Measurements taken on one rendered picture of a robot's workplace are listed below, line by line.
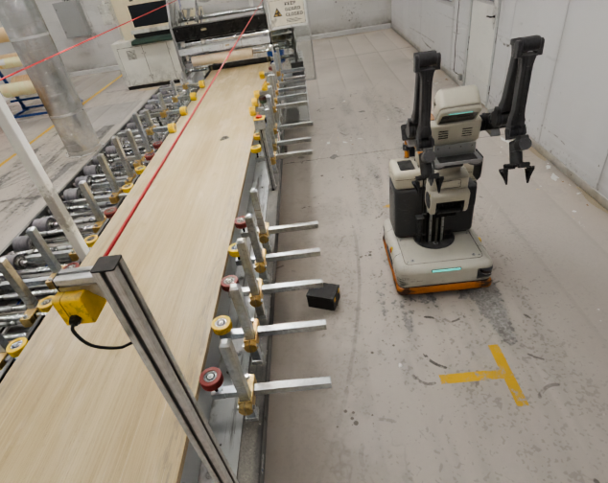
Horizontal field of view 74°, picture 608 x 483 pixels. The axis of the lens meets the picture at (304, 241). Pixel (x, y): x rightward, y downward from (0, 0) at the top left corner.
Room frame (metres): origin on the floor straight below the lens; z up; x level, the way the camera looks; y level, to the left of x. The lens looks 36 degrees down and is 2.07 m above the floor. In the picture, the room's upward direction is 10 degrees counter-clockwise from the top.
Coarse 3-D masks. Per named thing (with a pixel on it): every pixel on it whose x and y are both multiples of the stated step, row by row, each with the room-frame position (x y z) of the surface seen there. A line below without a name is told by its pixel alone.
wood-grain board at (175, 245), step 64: (192, 128) 3.57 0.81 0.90; (192, 192) 2.34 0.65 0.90; (128, 256) 1.74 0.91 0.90; (192, 256) 1.64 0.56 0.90; (192, 320) 1.19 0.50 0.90; (0, 384) 1.03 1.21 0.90; (64, 384) 0.98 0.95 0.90; (128, 384) 0.93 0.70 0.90; (192, 384) 0.88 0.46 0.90; (0, 448) 0.76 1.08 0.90; (64, 448) 0.72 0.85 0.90; (128, 448) 0.69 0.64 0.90
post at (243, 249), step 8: (240, 240) 1.35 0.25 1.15; (240, 248) 1.34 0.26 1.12; (240, 256) 1.34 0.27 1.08; (248, 256) 1.34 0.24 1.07; (248, 264) 1.33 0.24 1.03; (248, 272) 1.33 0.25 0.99; (248, 280) 1.34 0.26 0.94; (256, 280) 1.36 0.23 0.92; (256, 288) 1.33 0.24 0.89; (256, 312) 1.34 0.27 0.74; (264, 312) 1.34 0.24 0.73
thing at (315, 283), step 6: (294, 282) 1.39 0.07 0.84; (300, 282) 1.38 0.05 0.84; (306, 282) 1.37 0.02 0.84; (312, 282) 1.37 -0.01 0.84; (318, 282) 1.36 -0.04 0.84; (246, 288) 1.40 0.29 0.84; (264, 288) 1.38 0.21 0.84; (270, 288) 1.37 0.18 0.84; (276, 288) 1.37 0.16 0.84; (282, 288) 1.37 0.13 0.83; (288, 288) 1.37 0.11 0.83; (294, 288) 1.36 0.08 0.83; (300, 288) 1.36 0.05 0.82; (306, 288) 1.36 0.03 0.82; (228, 294) 1.39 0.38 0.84; (246, 294) 1.38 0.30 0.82
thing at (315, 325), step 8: (320, 320) 1.13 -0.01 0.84; (264, 328) 1.14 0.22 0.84; (272, 328) 1.13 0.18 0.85; (280, 328) 1.13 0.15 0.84; (288, 328) 1.12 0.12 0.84; (296, 328) 1.11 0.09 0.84; (304, 328) 1.11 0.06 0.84; (312, 328) 1.11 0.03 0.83; (320, 328) 1.11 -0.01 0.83; (224, 336) 1.13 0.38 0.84; (232, 336) 1.13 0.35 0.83; (240, 336) 1.13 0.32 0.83
